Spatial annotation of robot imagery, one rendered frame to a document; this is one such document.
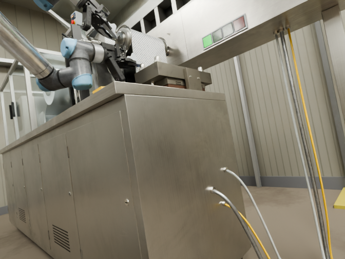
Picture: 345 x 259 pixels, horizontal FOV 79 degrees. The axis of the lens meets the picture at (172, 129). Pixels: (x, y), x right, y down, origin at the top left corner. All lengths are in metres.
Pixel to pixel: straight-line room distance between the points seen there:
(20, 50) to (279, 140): 2.38
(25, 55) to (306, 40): 2.36
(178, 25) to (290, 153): 1.82
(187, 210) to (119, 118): 0.41
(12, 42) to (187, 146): 0.68
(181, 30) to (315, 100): 1.61
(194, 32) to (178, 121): 0.63
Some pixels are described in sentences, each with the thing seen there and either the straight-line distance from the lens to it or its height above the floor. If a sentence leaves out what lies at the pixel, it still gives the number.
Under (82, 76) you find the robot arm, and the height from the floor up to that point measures 0.99.
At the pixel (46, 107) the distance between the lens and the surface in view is 1.95.
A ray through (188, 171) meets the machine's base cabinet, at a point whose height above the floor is 0.57.
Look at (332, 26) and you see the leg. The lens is 1.19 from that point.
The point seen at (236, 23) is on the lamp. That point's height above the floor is 1.19.
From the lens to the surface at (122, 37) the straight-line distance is 1.17.
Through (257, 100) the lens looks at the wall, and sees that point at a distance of 2.68.
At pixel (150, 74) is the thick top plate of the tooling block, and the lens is 0.93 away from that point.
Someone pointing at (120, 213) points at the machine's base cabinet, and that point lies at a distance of 0.78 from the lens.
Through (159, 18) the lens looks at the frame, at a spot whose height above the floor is 1.49.
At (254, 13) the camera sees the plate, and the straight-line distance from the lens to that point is 1.13.
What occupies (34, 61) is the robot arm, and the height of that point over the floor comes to 1.05.
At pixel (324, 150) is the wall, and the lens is 2.52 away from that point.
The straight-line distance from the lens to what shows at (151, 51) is 1.22.
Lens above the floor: 0.69
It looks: 3 degrees up
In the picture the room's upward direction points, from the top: 9 degrees counter-clockwise
